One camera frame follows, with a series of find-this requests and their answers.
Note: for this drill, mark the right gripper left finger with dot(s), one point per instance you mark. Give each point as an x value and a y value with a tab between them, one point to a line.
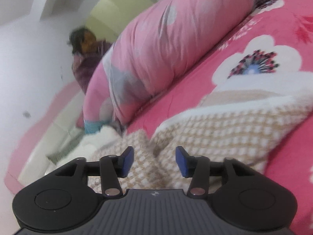
113	167

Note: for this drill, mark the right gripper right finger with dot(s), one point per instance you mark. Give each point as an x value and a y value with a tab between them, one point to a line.
198	169

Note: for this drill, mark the beige white checked coat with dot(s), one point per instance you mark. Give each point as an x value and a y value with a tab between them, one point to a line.
244	118

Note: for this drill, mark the white fleece blanket pile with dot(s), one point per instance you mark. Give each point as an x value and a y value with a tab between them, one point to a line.
84	145

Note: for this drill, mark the teal striped cloth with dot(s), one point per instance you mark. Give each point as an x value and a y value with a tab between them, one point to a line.
92	127

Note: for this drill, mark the pink white headboard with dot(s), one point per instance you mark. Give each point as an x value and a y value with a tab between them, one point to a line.
62	121

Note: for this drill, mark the woman in purple coat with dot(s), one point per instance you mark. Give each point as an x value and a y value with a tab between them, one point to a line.
87	52

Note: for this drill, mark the pink floral duvet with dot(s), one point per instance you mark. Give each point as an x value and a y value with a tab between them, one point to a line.
157	47

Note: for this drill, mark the pink flowered bed sheet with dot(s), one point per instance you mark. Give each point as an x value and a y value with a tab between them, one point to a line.
276	38

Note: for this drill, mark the yellow green wardrobe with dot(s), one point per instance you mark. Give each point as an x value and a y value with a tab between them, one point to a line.
108	18

